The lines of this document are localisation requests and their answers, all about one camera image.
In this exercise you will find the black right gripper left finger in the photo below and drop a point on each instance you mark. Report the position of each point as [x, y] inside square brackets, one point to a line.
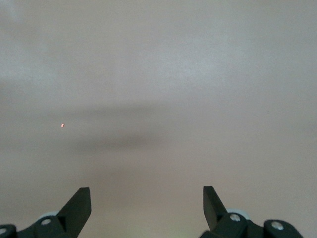
[74, 210]

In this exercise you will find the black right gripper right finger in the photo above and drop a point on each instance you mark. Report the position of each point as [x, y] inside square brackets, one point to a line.
[213, 208]

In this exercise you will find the brown table mat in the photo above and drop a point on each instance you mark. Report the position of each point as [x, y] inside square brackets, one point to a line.
[158, 74]

